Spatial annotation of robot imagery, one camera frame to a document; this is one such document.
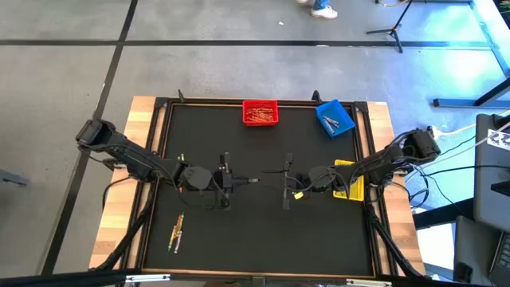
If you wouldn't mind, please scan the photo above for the fiducial marker sheet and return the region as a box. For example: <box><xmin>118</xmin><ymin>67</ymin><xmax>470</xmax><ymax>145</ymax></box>
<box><xmin>486</xmin><ymin>128</ymin><xmax>510</xmax><ymax>151</ymax></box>

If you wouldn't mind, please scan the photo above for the grey floor object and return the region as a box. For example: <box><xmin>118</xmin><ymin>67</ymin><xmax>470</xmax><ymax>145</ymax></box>
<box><xmin>0</xmin><ymin>168</ymin><xmax>31</xmax><ymax>187</ymax></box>

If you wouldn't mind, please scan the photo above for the blue plastic basket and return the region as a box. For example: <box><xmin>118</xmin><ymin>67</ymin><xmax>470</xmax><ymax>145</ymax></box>
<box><xmin>315</xmin><ymin>98</ymin><xmax>356</xmax><ymax>140</ymax></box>

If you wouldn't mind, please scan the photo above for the black table mat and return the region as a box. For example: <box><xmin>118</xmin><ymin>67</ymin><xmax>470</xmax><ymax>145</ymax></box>
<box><xmin>143</xmin><ymin>102</ymin><xmax>375</xmax><ymax>275</ymax></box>

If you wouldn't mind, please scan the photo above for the laptop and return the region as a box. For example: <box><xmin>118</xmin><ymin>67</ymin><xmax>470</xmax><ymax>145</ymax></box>
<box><xmin>488</xmin><ymin>232</ymin><xmax>510</xmax><ymax>287</ymax></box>

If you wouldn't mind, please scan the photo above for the yellow plastic basket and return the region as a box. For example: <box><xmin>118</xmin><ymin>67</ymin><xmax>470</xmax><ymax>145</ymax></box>
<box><xmin>332</xmin><ymin>159</ymin><xmax>366</xmax><ymax>202</ymax></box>

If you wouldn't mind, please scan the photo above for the yellow crayon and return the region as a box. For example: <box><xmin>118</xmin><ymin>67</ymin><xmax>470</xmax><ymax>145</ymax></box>
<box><xmin>167</xmin><ymin>225</ymin><xmax>179</xmax><ymax>253</ymax></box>

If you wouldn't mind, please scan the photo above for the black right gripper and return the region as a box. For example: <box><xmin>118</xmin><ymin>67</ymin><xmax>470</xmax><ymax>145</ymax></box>
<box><xmin>261</xmin><ymin>152</ymin><xmax>310</xmax><ymax>211</ymax></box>

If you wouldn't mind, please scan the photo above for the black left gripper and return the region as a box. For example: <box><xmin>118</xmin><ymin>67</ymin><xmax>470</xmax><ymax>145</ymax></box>
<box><xmin>210</xmin><ymin>151</ymin><xmax>251</xmax><ymax>210</ymax></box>

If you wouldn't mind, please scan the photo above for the black power cable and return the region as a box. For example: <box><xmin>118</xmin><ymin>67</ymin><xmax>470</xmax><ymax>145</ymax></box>
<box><xmin>101</xmin><ymin>174</ymin><xmax>140</xmax><ymax>209</ymax></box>

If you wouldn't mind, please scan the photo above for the red plastic basket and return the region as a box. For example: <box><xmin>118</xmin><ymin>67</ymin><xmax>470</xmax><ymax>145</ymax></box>
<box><xmin>241</xmin><ymin>99</ymin><xmax>280</xmax><ymax>128</ymax></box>

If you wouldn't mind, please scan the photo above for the metal stand frame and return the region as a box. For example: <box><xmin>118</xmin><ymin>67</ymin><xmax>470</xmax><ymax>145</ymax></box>
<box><xmin>433</xmin><ymin>0</ymin><xmax>510</xmax><ymax>109</ymax></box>

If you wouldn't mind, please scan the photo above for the black tripod stand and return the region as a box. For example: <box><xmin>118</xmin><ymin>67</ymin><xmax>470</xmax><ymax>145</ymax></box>
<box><xmin>365</xmin><ymin>0</ymin><xmax>415</xmax><ymax>54</ymax></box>

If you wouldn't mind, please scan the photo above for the black front frame bar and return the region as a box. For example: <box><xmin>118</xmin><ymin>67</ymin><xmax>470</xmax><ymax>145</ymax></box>
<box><xmin>0</xmin><ymin>269</ymin><xmax>140</xmax><ymax>287</ymax></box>

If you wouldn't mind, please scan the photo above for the grey desk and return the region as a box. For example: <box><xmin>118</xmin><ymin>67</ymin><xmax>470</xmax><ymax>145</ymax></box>
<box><xmin>473</xmin><ymin>112</ymin><xmax>510</xmax><ymax>233</ymax></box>

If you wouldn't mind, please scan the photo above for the silver metal bracket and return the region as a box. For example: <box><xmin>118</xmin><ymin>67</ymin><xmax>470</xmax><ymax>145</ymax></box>
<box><xmin>124</xmin><ymin>273</ymin><xmax>171</xmax><ymax>285</ymax></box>
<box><xmin>345</xmin><ymin>278</ymin><xmax>394</xmax><ymax>287</ymax></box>

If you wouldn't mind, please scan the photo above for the black table frame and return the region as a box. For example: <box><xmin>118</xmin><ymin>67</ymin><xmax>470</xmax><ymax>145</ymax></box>
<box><xmin>119</xmin><ymin>95</ymin><xmax>399</xmax><ymax>280</ymax></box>

